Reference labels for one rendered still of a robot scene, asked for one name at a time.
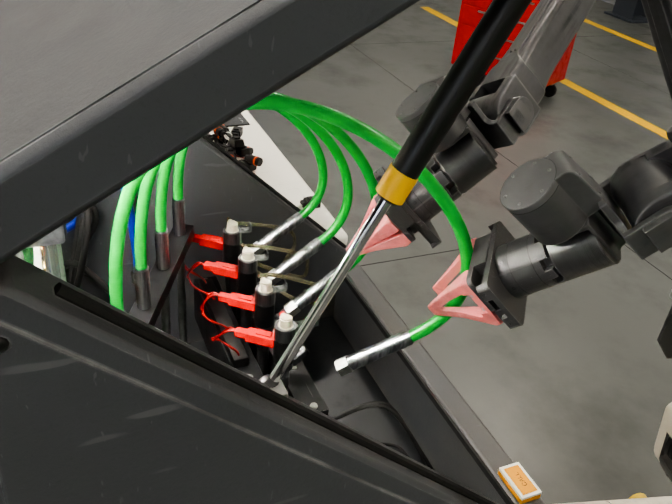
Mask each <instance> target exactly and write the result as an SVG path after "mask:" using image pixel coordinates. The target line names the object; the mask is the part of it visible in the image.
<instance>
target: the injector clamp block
mask: <svg viewBox="0 0 672 504"><path fill-rule="evenodd" d="M204 279H212V280H213V282H214V284H215V286H216V289H217V291H218V293H220V292H223V290H222V288H221V286H220V283H219V281H218V279H217V277H216V276H211V277H205V278H204ZM200 280H203V279H201V278H198V279H194V286H195V287H197V288H199V281H200ZM203 301H204V299H203V296H202V294H201V292H200V291H198V290H196V289H194V317H195V320H196V322H197V325H198V327H199V330H200V332H201V335H202V337H203V340H204V342H205V345H206V347H207V350H208V352H209V355H210V356H212V357H214V358H216V359H218V360H220V361H222V362H224V363H226V364H228V365H230V366H232V367H233V365H232V363H231V361H230V358H229V356H228V354H227V352H226V349H225V347H224V345H223V343H222V342H220V341H217V340H215V341H212V339H211V338H212V337H215V336H217V335H219V333H218V331H217V329H216V326H215V324H214V323H212V322H210V321H208V320H207V319H206V318H205V317H204V316H203V315H202V310H201V309H200V305H201V304H202V303H203ZM223 303H224V306H225V308H226V310H227V312H228V314H229V316H230V318H231V321H232V323H233V325H234V327H235V329H236V328H237V327H240V308H237V319H236V317H235V315H234V313H233V311H232V309H231V306H229V305H228V303H225V302H223ZM203 309H204V313H205V315H206V317H207V318H209V319H211V320H213V319H212V317H211V315H210V312H209V310H208V308H207V305H206V303H205V304H204V307H203ZM240 340H241V342H242V344H243V346H244V348H245V351H246V353H247V355H248V357H249V365H248V366H244V367H239V368H236V369H238V370H240V371H242V372H243V373H245V374H247V375H249V376H251V377H253V378H255V379H257V380H259V379H260V378H261V377H262V376H263V373H262V371H261V369H260V367H259V365H258V363H257V361H256V351H257V348H256V344H254V343H251V348H250V346H249V344H248V342H246V341H245V339H243V338H240ZM273 369H274V368H273V348H270V347H269V365H268V374H271V372H272V370H273ZM289 372H290V379H289V385H288V396H290V397H292V398H294V399H296V400H298V401H300V402H302V403H304V404H306V405H308V406H310V407H312V408H314V409H316V410H318V411H320V412H322V413H324V414H326V415H327V416H328V415H329V408H328V406H327V405H326V403H325V401H324V399H323V397H322V396H321V394H320V392H319V390H318V388H317V387H316V385H315V383H314V381H313V379H312V378H311V376H310V374H309V372H308V370H307V369H306V367H305V365H304V363H303V361H302V360H301V362H300V363H298V364H297V365H296V366H293V368H292V369H291V370H290V371H289Z"/></svg>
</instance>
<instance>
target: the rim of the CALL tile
mask: <svg viewBox="0 0 672 504"><path fill-rule="evenodd" d="M515 465H518V466H519V467H520V468H521V469H522V471H523V472H524V473H525V475H526V476H527V477H528V478H529V480H530V481H531V482H532V483H533V485H534V486H535V487H536V489H537V491H534V492H532V493H529V494H526V495H523V494H522V493H521V492H520V490H519V489H518V488H517V486H516V485H515V484H514V482H513V481H512V480H511V478H510V477H509V476H508V474H507V473H506V472H505V471H504V469H505V468H509V467H512V466H515ZM499 471H500V472H501V474H502V475H503V476H504V478H505V479H506V480H507V482H508V483H509V484H510V486H511V487H512V488H513V490H514V491H515V492H516V494H517V495H518V496H519V498H520V499H521V500H522V501H523V500H525V499H528V498H531V497H534V496H537V495H540V494H541V493H542V491H541V490H540V489H539V487H538V486H537V485H536V484H535V482H534V481H533V480H532V478H531V477H530V476H529V475H528V473H527V472H526V471H525V470H524V468H523V467H522V466H521V464H520V463H519V462H516V463H513V464H510V465H506V466H503V467H500V468H499Z"/></svg>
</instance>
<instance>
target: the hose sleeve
mask: <svg viewBox="0 0 672 504"><path fill-rule="evenodd" d="M413 344H414V342H413V341H412V339H411V337H410V335H409V330H405V331H402V332H400V333H397V334H396V335H392V336H391V337H389V338H387V339H384V340H382V341H380V342H378V343H375V344H373V345H371V346H369V347H366V348H363V349H361V350H359V351H356V352H355V353H353V354H350V355H348V356H347V362H348V365H349V367H350V368H351V369H353V370H355V369H358V368H360V367H363V366H365V365H367V364H370V363H371V362H374V361H376V360H378V359H381V358H383V357H385V356H387V355H390V354H392V353H394V352H397V351H400V350H401V349H405V348H406V347H408V346H410V345H413Z"/></svg>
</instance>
